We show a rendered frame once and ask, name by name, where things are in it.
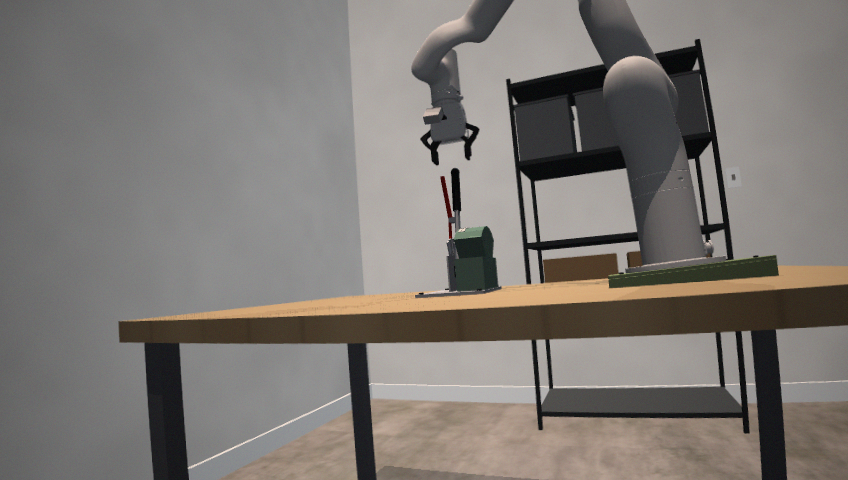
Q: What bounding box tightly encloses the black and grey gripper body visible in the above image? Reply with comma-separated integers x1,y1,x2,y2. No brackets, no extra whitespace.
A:
430,100,469,145

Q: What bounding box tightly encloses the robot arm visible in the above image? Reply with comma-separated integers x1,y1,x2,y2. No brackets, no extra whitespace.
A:
411,0,726,273

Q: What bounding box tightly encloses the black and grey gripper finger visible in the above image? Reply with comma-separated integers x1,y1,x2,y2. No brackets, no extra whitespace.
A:
420,130,441,166
461,123,479,160

